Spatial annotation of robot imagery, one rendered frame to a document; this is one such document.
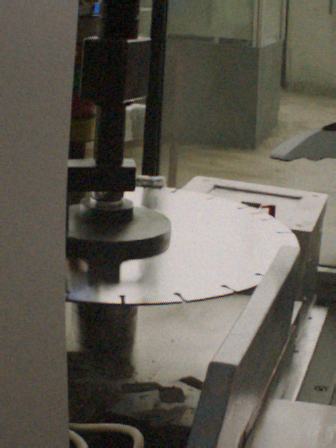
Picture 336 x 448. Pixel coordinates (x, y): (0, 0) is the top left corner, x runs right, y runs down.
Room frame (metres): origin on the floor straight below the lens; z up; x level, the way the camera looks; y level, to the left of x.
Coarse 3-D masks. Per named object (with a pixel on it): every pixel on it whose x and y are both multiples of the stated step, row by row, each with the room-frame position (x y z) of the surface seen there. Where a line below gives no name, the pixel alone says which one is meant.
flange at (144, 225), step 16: (80, 208) 0.73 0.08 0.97; (96, 208) 0.72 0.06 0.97; (112, 208) 0.72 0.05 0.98; (128, 208) 0.73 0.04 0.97; (144, 208) 0.78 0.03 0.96; (80, 224) 0.72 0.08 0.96; (96, 224) 0.72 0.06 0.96; (112, 224) 0.72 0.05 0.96; (128, 224) 0.72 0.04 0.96; (144, 224) 0.73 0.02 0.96; (160, 224) 0.73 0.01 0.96; (80, 240) 0.69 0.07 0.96; (96, 240) 0.68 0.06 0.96; (112, 240) 0.69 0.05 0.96; (128, 240) 0.69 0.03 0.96; (144, 240) 0.70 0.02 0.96; (160, 240) 0.71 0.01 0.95
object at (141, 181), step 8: (144, 176) 0.74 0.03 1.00; (136, 184) 0.73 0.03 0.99; (144, 184) 0.73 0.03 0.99; (152, 184) 0.73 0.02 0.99; (160, 184) 0.73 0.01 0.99; (96, 192) 0.69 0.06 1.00; (104, 192) 0.69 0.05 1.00; (112, 192) 0.73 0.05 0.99; (96, 200) 0.73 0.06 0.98; (104, 200) 0.72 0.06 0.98; (112, 200) 0.73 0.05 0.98; (120, 200) 0.73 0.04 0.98
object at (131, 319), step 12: (72, 312) 0.73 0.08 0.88; (84, 312) 0.71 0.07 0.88; (96, 312) 0.71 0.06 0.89; (108, 312) 0.71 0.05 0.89; (120, 312) 0.71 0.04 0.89; (132, 312) 0.72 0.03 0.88; (72, 324) 0.73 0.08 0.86; (84, 324) 0.71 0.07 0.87; (96, 324) 0.71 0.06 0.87; (108, 324) 0.71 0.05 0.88; (120, 324) 0.71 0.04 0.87; (132, 324) 0.72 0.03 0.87; (72, 336) 0.73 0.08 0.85; (84, 336) 0.71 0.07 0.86; (96, 336) 0.71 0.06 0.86; (108, 336) 0.71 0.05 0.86; (120, 336) 0.71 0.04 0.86; (132, 336) 0.72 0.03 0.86; (96, 348) 0.71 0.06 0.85; (108, 348) 0.71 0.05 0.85; (120, 348) 0.71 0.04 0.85
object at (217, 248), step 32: (160, 192) 0.88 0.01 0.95; (192, 192) 0.88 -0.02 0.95; (192, 224) 0.77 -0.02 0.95; (224, 224) 0.78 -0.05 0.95; (256, 224) 0.78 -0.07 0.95; (96, 256) 0.67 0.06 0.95; (128, 256) 0.68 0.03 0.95; (160, 256) 0.68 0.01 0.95; (192, 256) 0.68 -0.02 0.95; (224, 256) 0.69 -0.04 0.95; (256, 256) 0.69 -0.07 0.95; (96, 288) 0.60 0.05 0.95; (128, 288) 0.60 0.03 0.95; (160, 288) 0.61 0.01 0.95; (192, 288) 0.61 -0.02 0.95; (224, 288) 0.62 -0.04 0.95
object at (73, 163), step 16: (112, 112) 0.65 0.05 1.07; (112, 128) 0.65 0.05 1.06; (96, 144) 0.66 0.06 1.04; (112, 144) 0.65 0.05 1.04; (80, 160) 0.67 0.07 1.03; (96, 160) 0.66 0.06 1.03; (112, 160) 0.65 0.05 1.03; (128, 160) 0.67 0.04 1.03; (80, 176) 0.65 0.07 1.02; (96, 176) 0.65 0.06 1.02; (112, 176) 0.65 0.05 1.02; (128, 176) 0.65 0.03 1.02; (128, 192) 0.65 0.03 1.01
